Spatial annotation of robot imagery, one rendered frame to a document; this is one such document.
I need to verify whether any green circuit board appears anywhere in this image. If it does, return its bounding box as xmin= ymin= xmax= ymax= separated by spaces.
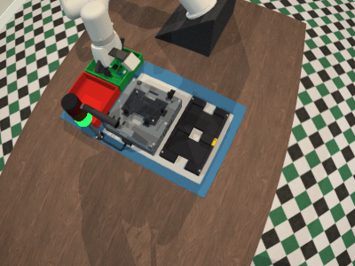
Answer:
xmin=108 ymin=58 xmax=128 ymax=79

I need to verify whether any red bin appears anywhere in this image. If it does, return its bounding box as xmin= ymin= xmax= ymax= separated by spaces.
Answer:
xmin=67 ymin=71 xmax=121 ymax=129

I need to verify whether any green bin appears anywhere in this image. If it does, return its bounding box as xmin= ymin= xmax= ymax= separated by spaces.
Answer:
xmin=84 ymin=47 xmax=144 ymax=92

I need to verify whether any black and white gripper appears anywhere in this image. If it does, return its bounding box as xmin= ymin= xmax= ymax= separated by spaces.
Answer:
xmin=91 ymin=31 xmax=125 ymax=77

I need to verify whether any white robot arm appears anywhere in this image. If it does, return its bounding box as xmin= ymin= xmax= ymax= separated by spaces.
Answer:
xmin=60 ymin=0 xmax=217 ymax=72

